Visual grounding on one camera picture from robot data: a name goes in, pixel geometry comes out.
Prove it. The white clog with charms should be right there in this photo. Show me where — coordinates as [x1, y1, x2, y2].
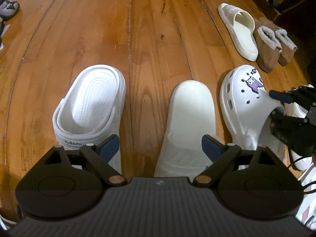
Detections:
[220, 65, 285, 161]

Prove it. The tan fleece boot right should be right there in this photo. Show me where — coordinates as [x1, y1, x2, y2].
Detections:
[259, 17, 298, 66]

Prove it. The tan fleece boot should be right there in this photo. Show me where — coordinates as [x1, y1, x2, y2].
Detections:
[259, 17, 298, 66]
[253, 19, 282, 73]

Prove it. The tan fleece boot left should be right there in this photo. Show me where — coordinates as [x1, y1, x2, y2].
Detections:
[253, 19, 282, 73]

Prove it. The purple clog near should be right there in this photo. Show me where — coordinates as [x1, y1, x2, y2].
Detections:
[0, 0, 20, 20]

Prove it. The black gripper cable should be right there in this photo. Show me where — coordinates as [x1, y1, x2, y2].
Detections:
[287, 150, 316, 195]

